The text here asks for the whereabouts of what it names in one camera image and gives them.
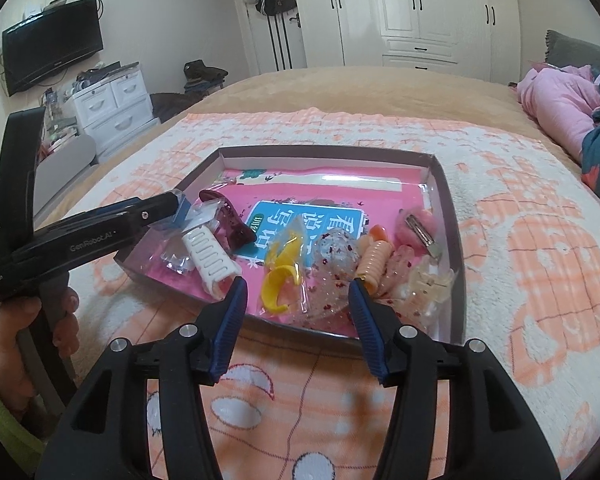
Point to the white built-in wardrobe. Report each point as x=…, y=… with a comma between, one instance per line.
x=473, y=38

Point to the small clear plastic bag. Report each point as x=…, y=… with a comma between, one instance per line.
x=171, y=231

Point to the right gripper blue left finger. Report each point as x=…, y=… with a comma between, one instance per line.
x=229, y=317

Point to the tan bed sheet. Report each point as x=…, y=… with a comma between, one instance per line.
x=354, y=90

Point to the bagged yellow hair rings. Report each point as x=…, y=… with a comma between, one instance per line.
x=282, y=274

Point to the white drawer cabinet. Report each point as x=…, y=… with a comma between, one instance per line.
x=113, y=111

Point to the maroon oval hair clip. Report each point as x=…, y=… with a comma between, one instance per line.
x=237, y=233

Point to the wall mounted black television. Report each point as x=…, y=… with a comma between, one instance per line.
x=46, y=43

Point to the orange white patterned blanket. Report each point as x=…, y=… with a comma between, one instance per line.
x=531, y=247

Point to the brown cardboard box tray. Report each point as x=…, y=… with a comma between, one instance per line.
x=431, y=294

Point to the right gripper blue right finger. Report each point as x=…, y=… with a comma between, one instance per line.
x=365, y=317

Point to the white claw hair clip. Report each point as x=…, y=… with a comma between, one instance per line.
x=216, y=269

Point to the pink quilt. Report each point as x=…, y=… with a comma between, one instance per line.
x=562, y=100

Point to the dark clothes pile on stool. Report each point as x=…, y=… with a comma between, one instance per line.
x=201, y=78

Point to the pink felt snap clip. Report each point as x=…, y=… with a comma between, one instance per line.
x=417, y=228

